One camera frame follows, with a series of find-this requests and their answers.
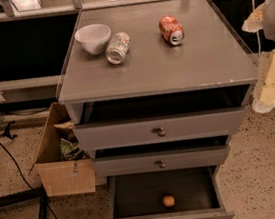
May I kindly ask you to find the green snack bag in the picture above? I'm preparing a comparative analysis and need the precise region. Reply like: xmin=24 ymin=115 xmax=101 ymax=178
xmin=59 ymin=139 xmax=85 ymax=161

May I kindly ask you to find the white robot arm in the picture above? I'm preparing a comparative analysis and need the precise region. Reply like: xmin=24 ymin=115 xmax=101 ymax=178
xmin=242 ymin=0 xmax=275 ymax=113

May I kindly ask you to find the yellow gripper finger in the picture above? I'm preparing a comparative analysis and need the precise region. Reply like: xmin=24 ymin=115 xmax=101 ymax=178
xmin=252 ymin=49 xmax=275 ymax=113
xmin=242 ymin=3 xmax=265 ymax=33

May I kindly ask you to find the grey middle drawer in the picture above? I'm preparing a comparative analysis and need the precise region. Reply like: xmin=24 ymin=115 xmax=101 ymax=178
xmin=92 ymin=135 xmax=230 ymax=177

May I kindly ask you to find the black floor cable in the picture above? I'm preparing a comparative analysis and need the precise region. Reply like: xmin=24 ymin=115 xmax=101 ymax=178
xmin=0 ymin=114 xmax=76 ymax=219

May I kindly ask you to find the grey bottom drawer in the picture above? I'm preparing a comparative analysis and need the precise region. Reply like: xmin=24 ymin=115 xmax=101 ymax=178
xmin=109 ymin=167 xmax=234 ymax=219

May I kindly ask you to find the grey drawer cabinet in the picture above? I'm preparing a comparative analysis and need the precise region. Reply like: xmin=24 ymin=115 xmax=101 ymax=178
xmin=44 ymin=0 xmax=275 ymax=219

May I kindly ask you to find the orange fruit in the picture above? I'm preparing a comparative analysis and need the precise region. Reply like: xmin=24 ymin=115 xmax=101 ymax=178
xmin=162 ymin=195 xmax=175 ymax=208

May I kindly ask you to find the white green soda can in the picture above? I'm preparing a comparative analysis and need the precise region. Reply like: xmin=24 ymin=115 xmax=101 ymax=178
xmin=106 ymin=32 xmax=130 ymax=65

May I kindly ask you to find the cardboard box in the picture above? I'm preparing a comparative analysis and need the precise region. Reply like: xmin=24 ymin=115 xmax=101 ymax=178
xmin=34 ymin=103 xmax=96 ymax=197

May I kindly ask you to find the orange soda can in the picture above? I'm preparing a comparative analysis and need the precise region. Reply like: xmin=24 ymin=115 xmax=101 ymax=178
xmin=158 ymin=15 xmax=185 ymax=46

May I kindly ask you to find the white ceramic bowl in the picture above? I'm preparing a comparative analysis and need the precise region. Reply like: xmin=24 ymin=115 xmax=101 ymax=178
xmin=74 ymin=24 xmax=111 ymax=55

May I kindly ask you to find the grey drawer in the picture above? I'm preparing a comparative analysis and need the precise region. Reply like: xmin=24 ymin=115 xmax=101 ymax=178
xmin=92 ymin=135 xmax=230 ymax=177
xmin=109 ymin=167 xmax=234 ymax=219
xmin=74 ymin=84 xmax=249 ymax=152

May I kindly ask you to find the white hanging cable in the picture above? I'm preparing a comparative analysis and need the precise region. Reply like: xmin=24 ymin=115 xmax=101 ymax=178
xmin=233 ymin=0 xmax=265 ymax=68

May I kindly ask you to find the grey top drawer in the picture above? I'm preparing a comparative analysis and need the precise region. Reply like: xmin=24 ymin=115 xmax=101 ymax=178
xmin=74 ymin=84 xmax=249 ymax=152

